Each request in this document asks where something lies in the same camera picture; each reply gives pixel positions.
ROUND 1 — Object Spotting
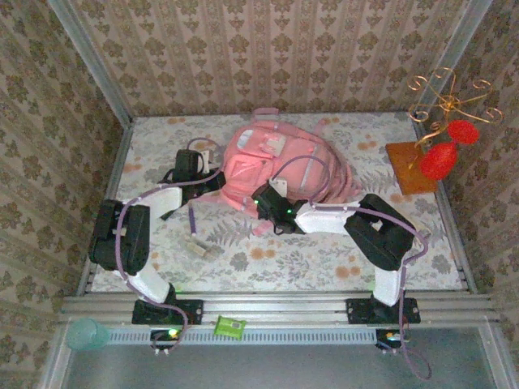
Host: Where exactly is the pink backpack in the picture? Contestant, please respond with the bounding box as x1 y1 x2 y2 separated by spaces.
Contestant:
218 107 363 239

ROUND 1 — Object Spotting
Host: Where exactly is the floral tablecloth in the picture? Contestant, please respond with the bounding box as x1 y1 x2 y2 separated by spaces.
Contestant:
91 112 465 293

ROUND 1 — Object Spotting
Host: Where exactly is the wooden base board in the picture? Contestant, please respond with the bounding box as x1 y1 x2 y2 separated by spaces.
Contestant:
384 140 440 196

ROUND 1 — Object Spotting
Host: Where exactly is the large red ornament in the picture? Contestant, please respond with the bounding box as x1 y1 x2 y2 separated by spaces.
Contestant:
419 141 459 181

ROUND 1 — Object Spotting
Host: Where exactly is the teal plastic cup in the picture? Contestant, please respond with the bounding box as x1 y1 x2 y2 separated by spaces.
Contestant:
66 317 110 352

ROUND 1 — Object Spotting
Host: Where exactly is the small red ornament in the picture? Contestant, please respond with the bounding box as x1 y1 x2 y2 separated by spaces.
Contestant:
447 119 480 146

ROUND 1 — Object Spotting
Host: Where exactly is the aluminium table side rail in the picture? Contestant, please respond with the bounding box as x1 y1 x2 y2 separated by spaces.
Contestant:
76 117 135 295
410 115 478 293

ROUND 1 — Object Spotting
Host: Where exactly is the aluminium frame rail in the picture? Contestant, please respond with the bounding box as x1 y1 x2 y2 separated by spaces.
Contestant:
58 292 498 325

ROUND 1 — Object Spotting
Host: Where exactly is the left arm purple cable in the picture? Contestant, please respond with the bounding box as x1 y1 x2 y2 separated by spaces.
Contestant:
114 137 223 356

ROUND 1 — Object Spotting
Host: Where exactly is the green device on rail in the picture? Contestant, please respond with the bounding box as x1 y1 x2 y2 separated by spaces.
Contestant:
213 314 247 336

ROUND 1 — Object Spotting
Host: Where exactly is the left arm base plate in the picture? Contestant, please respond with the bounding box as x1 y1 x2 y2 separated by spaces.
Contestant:
131 298 204 325

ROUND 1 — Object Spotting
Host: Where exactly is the grey slotted cable duct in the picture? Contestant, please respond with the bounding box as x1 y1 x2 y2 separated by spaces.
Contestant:
105 326 378 346

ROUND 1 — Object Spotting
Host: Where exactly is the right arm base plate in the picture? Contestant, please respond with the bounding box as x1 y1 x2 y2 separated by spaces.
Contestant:
345 297 422 324

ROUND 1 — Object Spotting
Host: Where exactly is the aluminium corner post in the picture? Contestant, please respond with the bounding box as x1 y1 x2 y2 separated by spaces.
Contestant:
46 0 135 126
413 0 494 118

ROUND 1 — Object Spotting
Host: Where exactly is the gold wire stand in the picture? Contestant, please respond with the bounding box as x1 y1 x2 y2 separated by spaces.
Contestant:
407 66 504 169

